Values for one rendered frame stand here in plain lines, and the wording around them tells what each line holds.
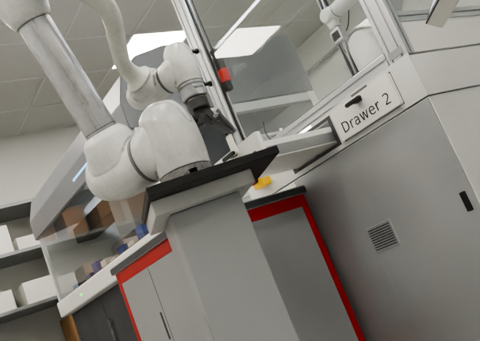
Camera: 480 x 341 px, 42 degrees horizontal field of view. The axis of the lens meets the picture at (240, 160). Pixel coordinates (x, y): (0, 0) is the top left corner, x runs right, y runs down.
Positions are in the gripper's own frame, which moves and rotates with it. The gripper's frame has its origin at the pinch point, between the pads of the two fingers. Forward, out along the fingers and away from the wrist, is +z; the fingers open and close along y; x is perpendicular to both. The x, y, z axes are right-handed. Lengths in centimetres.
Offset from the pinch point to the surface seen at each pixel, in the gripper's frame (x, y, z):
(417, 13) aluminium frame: -52, 57, -16
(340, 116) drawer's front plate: -17.8, 40.9, 1.4
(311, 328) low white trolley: 14, 19, 63
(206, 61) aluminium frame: 43, 43, -55
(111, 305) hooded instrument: 193, 25, 20
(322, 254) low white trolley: 14, 37, 41
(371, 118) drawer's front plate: -30, 41, 8
